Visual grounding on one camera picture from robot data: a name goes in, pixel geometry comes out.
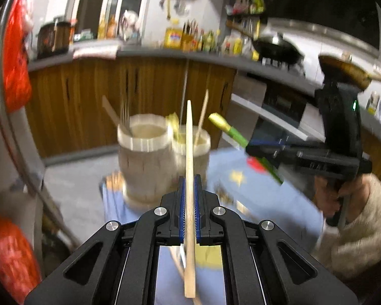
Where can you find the black range hood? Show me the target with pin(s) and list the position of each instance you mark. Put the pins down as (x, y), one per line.
(320, 3)

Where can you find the electric pressure cooker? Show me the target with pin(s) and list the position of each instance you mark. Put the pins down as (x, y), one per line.
(54, 41)

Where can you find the person's right forearm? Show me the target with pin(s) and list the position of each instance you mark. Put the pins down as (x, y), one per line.
(362, 235)

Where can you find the hanging red plastic bag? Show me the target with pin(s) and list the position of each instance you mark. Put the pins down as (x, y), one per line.
(16, 70)

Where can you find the small metal fork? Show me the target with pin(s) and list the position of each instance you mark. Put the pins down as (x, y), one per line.
(125, 111)

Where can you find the person's right hand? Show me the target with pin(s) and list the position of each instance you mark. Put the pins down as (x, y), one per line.
(324, 200)

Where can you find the curved metal tube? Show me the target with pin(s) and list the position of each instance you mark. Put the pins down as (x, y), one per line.
(52, 211)

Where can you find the large wooden utensil holder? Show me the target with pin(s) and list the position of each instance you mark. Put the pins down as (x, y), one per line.
(146, 171)

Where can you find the yellow oil bottle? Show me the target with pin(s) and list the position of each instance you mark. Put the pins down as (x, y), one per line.
(173, 37)

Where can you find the black built-in oven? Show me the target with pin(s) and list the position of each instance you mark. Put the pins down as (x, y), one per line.
(282, 101)

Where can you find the crumpled red plastic bag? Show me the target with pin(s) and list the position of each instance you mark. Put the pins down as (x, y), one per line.
(9, 254)

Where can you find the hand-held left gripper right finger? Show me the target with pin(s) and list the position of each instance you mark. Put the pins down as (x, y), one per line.
(197, 203)

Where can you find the wooden chopstick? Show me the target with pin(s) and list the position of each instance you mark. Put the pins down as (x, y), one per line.
(202, 114)
(190, 152)
(110, 111)
(177, 265)

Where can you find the blue printed cloth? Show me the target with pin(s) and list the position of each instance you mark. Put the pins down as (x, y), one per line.
(292, 209)

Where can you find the black wok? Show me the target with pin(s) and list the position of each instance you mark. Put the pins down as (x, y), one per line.
(276, 49)

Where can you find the wooden kitchen cabinets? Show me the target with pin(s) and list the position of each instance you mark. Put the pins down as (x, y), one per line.
(82, 101)

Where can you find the row of sauce bottles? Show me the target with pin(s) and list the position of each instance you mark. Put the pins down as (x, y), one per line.
(225, 43)

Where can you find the white towel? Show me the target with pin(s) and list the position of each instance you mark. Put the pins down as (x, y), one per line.
(95, 51)

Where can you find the green plastic utensil yellow tip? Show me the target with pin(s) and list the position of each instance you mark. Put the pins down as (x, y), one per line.
(235, 133)

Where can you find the wall spice shelf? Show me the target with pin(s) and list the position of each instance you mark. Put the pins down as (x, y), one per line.
(244, 6)

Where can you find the wooden ladle on counter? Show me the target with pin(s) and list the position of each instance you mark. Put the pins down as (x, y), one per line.
(343, 70)

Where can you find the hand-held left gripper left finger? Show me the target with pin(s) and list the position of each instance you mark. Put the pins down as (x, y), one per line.
(181, 203)

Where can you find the knife block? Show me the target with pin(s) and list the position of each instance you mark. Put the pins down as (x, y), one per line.
(190, 38)

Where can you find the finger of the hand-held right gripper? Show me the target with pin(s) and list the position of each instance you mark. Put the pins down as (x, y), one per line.
(273, 160)
(266, 143)

